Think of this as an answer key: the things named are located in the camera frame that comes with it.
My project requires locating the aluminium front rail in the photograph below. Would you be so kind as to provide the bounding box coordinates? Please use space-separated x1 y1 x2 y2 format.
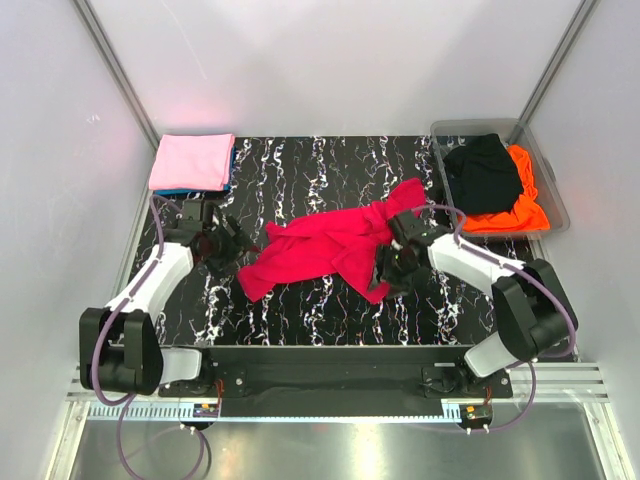
66 363 609 429

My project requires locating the red t-shirt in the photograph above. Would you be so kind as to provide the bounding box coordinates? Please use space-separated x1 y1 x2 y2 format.
237 178 426 304

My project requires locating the orange t-shirt in bin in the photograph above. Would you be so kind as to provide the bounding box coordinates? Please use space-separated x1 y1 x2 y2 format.
463 145 551 234

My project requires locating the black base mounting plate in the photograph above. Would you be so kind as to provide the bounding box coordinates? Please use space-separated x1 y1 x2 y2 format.
159 346 507 397

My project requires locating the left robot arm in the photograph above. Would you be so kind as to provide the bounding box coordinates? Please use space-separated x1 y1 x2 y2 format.
79 213 257 406

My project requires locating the left aluminium frame post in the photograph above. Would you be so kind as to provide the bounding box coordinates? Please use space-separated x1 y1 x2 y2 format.
70 0 160 150

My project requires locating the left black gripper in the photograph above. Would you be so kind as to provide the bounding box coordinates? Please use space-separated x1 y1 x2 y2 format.
202 215 260 279

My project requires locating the black t-shirt in bin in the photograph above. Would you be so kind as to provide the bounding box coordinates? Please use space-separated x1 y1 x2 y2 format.
444 133 523 215

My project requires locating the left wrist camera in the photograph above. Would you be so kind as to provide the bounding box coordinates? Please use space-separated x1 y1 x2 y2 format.
177 200 216 232

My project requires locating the right aluminium frame post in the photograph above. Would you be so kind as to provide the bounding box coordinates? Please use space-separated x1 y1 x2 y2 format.
519 0 601 124

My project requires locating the blue folded t-shirt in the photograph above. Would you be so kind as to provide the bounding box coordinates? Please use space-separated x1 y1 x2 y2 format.
154 147 237 196

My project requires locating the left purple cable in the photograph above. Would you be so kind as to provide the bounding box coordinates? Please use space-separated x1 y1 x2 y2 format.
89 193 211 476

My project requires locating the clear plastic bin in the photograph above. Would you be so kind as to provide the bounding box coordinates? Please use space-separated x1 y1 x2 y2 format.
430 118 570 240

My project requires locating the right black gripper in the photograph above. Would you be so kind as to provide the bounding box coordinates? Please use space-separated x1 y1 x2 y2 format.
366 243 421 300

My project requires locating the pink folded t-shirt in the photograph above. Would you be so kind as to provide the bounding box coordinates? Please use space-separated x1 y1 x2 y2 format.
148 134 235 191

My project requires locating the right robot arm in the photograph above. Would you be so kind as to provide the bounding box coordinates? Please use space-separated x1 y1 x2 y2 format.
371 233 578 397

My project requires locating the aluminium frame post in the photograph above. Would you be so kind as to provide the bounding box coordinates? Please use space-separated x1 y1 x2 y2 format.
70 0 160 150
519 0 601 124

